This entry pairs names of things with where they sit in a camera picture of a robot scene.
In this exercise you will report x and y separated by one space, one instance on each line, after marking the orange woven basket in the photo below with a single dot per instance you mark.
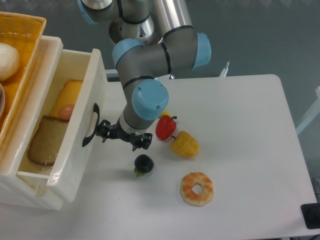
22 32

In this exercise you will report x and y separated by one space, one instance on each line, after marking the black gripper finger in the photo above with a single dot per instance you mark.
142 141
106 130

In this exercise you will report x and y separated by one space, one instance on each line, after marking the white drawer cabinet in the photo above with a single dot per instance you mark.
16 190

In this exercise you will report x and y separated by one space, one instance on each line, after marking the glazed donut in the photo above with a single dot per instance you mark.
196 189

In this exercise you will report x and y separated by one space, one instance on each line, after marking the yellow cheese slice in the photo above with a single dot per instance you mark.
67 95

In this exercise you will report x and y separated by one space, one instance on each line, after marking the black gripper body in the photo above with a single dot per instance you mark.
122 135

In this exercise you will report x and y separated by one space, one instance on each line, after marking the brown egg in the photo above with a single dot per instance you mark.
65 112

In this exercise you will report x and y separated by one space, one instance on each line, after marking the red bell pepper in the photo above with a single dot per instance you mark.
165 127

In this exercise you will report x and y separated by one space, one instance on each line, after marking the white metal frame right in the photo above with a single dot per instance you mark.
312 112

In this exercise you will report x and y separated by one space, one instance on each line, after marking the black device at table edge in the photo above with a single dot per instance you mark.
311 215

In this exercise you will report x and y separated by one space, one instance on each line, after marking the yellow banana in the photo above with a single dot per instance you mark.
165 113

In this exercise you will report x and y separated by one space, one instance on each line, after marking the white bun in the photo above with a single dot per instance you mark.
9 61

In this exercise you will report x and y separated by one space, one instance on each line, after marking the white bracket behind table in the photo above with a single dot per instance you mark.
225 70

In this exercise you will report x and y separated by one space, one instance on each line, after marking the black top drawer handle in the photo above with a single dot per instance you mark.
93 125

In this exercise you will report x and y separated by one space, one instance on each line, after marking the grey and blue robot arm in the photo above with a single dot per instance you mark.
167 43

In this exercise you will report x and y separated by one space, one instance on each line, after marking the brown bread slice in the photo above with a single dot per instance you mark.
45 144

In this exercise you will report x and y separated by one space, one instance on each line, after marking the yellow bell pepper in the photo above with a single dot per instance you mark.
185 144

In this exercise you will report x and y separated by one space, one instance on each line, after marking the dark purple mangosteen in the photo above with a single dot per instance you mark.
143 164

